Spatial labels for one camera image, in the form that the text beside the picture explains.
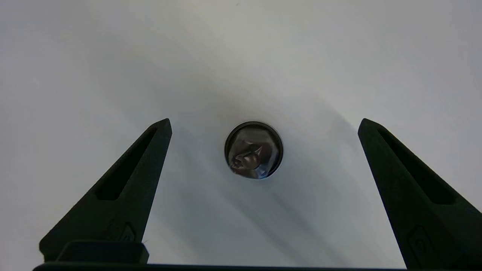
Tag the dented grey coffee capsule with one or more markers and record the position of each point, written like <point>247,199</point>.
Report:
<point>252,150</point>

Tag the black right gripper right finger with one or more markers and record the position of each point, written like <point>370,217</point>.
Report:
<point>421,210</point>

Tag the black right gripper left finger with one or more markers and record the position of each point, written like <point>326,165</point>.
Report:
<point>124,195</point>

